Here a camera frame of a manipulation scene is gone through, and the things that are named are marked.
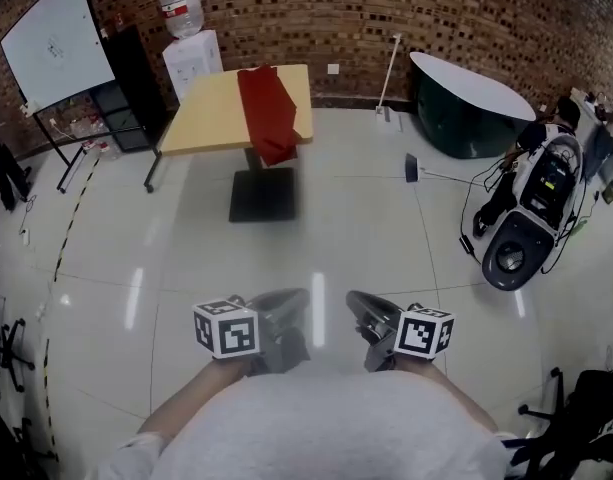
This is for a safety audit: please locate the white-handled broom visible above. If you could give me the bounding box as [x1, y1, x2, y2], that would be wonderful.
[404, 152, 487, 185]

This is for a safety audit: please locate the person's left forearm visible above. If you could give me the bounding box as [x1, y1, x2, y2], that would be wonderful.
[135, 355, 250, 442]

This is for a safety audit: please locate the whiteboard on black stand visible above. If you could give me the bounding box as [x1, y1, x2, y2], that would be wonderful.
[0, 0, 163, 194]

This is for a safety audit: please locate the black office chair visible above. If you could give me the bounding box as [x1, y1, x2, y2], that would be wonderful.
[518, 367, 613, 480]
[0, 307, 37, 394]

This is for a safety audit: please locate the yellow wooden pedestal table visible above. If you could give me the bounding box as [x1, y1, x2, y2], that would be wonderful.
[158, 63, 315, 224]

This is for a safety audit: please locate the yellow black floor tape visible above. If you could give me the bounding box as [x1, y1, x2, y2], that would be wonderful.
[38, 155, 102, 464]

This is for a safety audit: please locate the black cable with adapter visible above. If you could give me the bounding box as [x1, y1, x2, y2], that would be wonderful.
[458, 167, 492, 257]

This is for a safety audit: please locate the white long-handled dustpan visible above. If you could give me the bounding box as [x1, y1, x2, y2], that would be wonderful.
[375, 32, 405, 134]

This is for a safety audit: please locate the clear water bottle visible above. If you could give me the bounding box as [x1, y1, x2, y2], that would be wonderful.
[158, 0, 206, 39]

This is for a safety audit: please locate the person's right forearm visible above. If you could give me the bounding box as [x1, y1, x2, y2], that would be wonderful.
[395, 355, 500, 434]

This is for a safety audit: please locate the pile of clear plastic bottles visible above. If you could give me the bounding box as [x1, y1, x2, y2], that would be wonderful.
[68, 115, 112, 154]

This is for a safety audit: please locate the white oval table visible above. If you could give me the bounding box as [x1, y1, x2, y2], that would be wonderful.
[409, 51, 537, 160]

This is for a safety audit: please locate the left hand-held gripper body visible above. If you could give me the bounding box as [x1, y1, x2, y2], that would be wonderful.
[192, 294, 312, 376]

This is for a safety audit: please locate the white water dispenser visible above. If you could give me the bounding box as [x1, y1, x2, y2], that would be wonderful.
[161, 30, 225, 104]

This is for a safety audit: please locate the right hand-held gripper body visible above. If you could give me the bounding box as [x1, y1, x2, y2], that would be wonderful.
[357, 304, 457, 374]

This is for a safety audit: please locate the red cloth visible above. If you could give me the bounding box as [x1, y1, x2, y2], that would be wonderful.
[236, 65, 303, 168]

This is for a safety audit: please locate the person's grey shirt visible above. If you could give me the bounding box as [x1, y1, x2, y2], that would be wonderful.
[98, 367, 512, 480]

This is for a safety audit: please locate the black glass cabinet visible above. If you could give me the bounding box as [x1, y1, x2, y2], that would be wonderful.
[90, 25, 167, 154]

